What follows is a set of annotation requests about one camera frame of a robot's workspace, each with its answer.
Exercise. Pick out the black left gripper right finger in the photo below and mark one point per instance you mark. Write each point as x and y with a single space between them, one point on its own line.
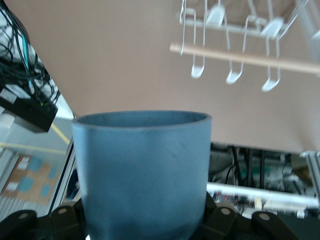
250 227

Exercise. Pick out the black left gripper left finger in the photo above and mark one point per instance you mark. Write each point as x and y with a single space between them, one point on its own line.
37 227

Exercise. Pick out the blue plastic cup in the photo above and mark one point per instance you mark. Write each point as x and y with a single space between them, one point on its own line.
145 175

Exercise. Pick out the cardboard with blue labels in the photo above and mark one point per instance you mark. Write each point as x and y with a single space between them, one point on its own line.
22 175

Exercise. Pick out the black electronics box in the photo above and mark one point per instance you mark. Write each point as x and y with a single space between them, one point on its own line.
27 112

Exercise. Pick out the white horizontal rail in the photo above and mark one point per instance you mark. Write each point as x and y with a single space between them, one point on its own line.
250 192

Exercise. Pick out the aluminium frame profile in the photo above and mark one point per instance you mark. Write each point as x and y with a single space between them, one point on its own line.
312 170

